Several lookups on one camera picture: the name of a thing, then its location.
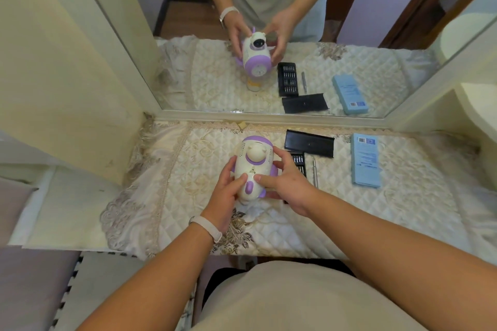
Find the white wristband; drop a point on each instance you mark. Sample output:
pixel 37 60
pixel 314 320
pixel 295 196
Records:
pixel 205 226

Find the black screwdriver bit tray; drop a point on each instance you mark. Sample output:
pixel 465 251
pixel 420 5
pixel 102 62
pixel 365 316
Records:
pixel 299 160

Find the cream quilted table cloth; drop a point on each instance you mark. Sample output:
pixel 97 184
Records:
pixel 407 202

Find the person's left forearm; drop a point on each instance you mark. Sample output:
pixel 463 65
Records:
pixel 155 280

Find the person's left thumb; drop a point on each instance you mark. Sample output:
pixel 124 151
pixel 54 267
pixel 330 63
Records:
pixel 241 181

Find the person's left hand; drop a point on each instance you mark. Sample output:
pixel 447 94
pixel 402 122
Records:
pixel 221 202

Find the person's right hand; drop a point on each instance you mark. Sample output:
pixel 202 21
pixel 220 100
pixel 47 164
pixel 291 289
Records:
pixel 297 189

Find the beige shirt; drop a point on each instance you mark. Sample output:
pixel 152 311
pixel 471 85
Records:
pixel 303 299

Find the light blue box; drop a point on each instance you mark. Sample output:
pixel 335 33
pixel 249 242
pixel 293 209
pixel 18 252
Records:
pixel 365 160

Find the cream vanity side panel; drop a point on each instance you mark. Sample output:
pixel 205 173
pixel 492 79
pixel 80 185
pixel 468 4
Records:
pixel 54 71

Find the person's right forearm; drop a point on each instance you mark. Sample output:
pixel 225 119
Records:
pixel 388 261

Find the person's right thumb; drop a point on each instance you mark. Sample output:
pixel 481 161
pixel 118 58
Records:
pixel 267 180

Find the white and purple toy robot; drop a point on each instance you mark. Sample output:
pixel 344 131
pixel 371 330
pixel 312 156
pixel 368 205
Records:
pixel 254 158

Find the white framed mirror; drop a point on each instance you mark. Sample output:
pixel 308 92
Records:
pixel 271 78

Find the black case lid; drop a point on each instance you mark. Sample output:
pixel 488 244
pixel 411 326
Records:
pixel 309 143

